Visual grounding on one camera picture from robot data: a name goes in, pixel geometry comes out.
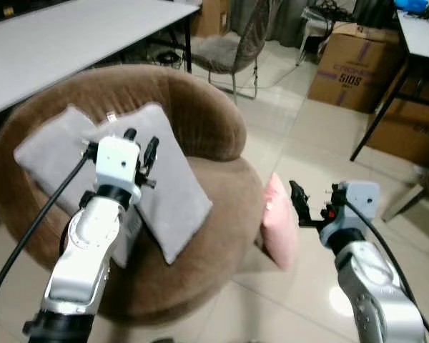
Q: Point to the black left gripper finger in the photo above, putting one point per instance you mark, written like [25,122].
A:
[131,134]
[151,153]

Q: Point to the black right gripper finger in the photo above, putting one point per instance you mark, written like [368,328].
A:
[299,199]

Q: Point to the pink velvet pillow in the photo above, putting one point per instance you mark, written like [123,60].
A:
[279,221]

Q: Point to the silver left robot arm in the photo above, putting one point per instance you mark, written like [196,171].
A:
[86,243]

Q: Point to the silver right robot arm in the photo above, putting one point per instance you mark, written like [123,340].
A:
[372,286]

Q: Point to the grey pillow with white tag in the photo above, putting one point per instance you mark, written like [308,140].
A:
[173,193]

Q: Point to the brown round velvet sofa chair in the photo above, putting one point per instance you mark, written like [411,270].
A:
[200,114]

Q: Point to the plain grey pillow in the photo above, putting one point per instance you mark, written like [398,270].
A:
[50,153]

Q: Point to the long white table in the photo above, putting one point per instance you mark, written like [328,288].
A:
[71,36]

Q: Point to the grey fluffy seat cushion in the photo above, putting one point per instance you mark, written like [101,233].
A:
[218,51]

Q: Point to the plain brown cardboard box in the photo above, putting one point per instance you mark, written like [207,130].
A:
[415,128]

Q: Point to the cardboard box with purple print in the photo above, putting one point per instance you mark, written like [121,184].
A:
[350,71]

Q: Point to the small brown cardboard box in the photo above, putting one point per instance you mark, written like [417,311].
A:
[211,18]

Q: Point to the dark wicker chair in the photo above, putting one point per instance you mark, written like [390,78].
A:
[256,32]

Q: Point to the white table with black legs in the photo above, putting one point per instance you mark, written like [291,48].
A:
[422,36]

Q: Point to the blue object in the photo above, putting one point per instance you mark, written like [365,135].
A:
[413,6]

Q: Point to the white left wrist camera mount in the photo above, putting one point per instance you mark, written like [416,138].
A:
[116,163]

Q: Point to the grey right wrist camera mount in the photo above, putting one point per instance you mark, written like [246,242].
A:
[361,196]

